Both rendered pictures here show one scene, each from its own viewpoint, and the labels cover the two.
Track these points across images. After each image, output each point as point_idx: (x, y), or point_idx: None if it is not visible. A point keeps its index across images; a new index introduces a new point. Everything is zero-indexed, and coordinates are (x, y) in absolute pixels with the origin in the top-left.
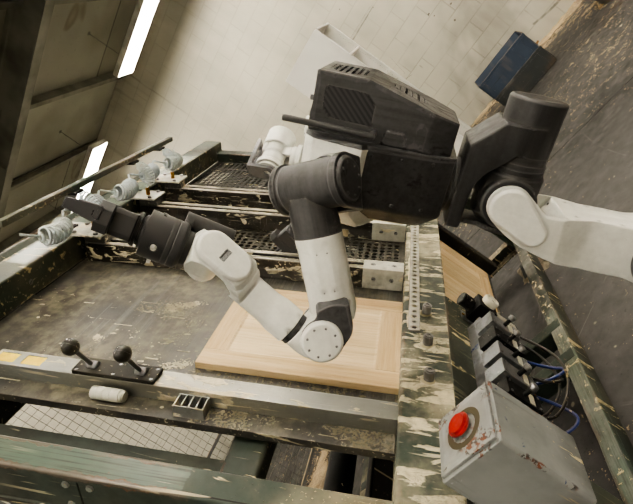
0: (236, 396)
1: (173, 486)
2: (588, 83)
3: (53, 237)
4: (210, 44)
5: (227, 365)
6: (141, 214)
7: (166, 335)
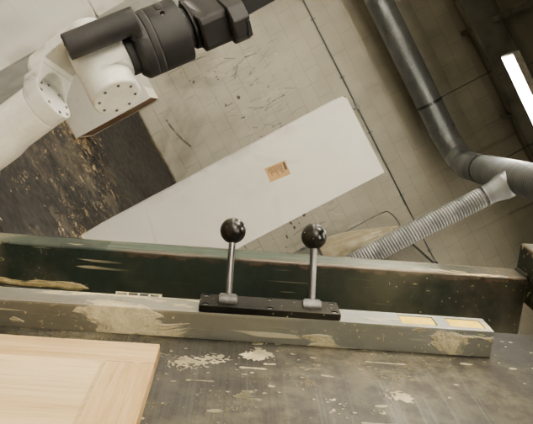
0: (69, 291)
1: (120, 242)
2: None
3: None
4: None
5: (95, 340)
6: (181, 2)
7: (260, 406)
